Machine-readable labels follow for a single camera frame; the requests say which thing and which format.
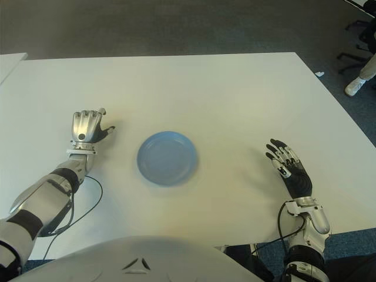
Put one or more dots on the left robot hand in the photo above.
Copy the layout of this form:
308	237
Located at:
85	126

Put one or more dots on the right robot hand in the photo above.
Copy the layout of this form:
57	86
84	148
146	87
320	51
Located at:
299	182

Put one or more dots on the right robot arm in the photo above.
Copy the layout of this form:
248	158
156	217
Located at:
318	220

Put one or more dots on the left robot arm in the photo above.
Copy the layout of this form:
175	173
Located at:
53	188

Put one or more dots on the blue round plate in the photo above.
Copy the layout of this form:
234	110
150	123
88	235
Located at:
169	158

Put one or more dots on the white neighbouring table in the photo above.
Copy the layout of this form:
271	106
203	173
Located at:
8	64

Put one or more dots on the white shoe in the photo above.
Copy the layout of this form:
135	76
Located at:
353	87

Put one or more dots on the small white paper scrap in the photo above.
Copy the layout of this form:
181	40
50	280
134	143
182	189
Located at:
319	74

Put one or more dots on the beige trouser leg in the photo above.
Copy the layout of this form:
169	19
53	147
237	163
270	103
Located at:
368	69

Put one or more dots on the grey robot torso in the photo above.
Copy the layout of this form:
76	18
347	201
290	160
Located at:
141	255

